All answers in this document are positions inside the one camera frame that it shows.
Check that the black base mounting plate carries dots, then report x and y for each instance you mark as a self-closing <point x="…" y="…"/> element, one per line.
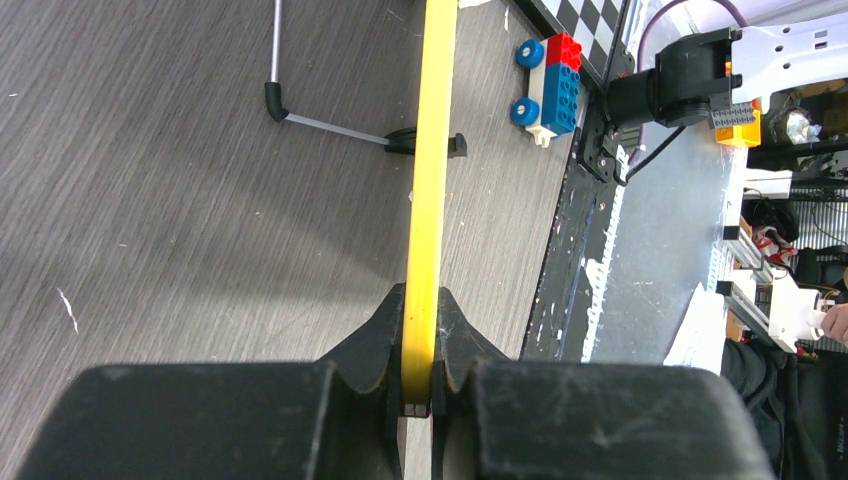
<point x="571" y="284"/>

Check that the blue red toy car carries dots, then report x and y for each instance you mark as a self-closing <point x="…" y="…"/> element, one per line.
<point x="549" y="108"/>

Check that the yellow framed whiteboard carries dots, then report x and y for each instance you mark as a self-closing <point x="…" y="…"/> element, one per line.
<point x="421" y="295"/>

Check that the yellow grey brick block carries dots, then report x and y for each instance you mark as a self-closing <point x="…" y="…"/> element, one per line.
<point x="739" y="126"/>

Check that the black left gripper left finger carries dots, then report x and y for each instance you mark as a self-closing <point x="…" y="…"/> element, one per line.
<point x="337" y="417"/>

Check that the black white checkerboard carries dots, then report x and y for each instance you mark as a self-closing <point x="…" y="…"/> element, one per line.
<point x="599" y="26"/>

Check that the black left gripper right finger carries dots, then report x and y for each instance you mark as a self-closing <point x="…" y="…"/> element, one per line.
<point x="498" y="418"/>

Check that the person forearm in background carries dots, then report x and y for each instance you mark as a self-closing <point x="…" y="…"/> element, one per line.
<point x="835" y="323"/>

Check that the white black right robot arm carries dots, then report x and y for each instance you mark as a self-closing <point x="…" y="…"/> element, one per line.
<point x="702" y="76"/>

